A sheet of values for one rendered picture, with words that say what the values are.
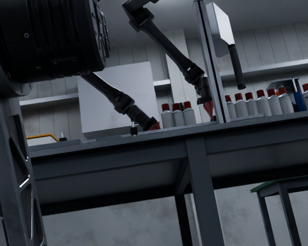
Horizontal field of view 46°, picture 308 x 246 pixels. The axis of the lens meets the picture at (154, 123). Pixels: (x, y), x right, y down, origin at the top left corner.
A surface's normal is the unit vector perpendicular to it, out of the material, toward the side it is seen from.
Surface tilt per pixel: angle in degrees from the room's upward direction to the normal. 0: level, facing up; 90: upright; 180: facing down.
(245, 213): 90
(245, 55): 90
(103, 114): 90
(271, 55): 90
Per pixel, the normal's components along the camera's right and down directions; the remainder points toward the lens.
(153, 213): -0.03, -0.29
